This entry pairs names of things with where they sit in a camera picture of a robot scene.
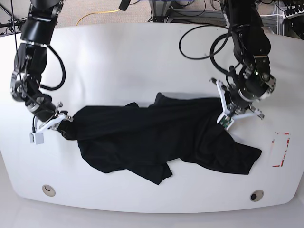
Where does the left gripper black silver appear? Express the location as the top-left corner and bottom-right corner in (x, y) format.
(230, 56), (276, 109)

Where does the yellow cable on floor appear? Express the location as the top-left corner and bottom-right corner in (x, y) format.
(76, 9), (119, 26)

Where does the white power strip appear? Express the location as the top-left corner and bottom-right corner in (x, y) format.
(282, 7), (304, 19)

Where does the right table cable grommet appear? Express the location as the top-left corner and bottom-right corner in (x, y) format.
(250, 190), (264, 202)

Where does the red tape rectangle marking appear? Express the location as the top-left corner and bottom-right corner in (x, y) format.
(269, 132), (291, 168)

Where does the table cable grommet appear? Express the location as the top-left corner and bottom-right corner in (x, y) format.
(250, 190), (264, 202)
(42, 185), (56, 197)

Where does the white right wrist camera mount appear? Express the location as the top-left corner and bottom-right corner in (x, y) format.
(29, 111), (74, 145)

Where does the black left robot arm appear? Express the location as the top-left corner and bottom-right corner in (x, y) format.
(221, 0), (276, 109)

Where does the grey aluminium frame stand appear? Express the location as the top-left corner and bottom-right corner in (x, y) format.
(148, 0), (171, 23)

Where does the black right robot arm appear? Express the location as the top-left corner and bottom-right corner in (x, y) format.
(10, 0), (66, 122)

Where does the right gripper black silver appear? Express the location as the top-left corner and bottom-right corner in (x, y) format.
(25, 94), (59, 123)

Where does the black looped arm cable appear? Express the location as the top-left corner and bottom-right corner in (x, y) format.
(178, 25), (236, 76)

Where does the left table cable grommet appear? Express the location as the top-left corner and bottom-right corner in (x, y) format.
(42, 185), (56, 197)

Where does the black T-shirt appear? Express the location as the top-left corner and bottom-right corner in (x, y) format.
(58, 93), (262, 185)

